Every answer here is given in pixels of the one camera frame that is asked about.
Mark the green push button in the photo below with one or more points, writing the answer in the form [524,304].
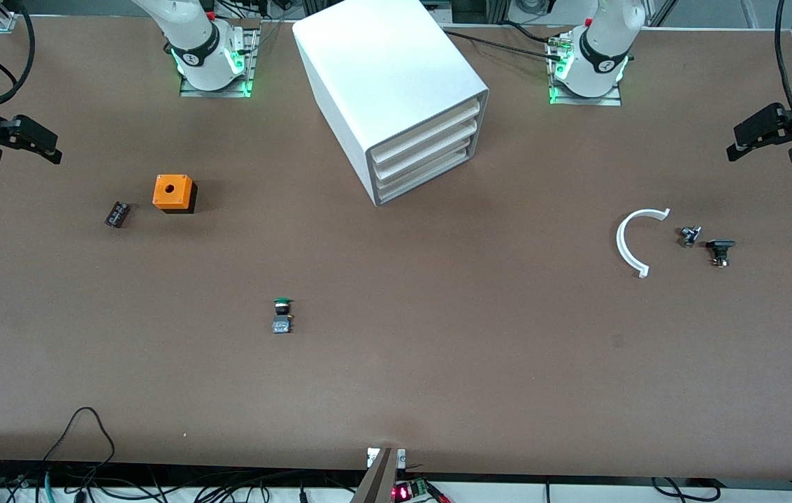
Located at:
[282,318]

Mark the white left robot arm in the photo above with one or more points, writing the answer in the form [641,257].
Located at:
[602,49]

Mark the black push button switch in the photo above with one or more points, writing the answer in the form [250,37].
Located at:
[720,246]

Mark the orange box with hole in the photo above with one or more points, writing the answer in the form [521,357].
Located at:
[172,190]

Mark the aluminium frame profile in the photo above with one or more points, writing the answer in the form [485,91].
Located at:
[1,15]

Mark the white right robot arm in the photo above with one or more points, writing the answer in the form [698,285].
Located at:
[193,42]

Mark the circuit board with red light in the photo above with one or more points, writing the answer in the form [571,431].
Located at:
[413,490]

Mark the white semicircular bracket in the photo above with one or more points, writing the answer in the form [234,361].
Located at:
[623,244]

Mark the small metal valve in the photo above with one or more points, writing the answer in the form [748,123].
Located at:
[689,236]

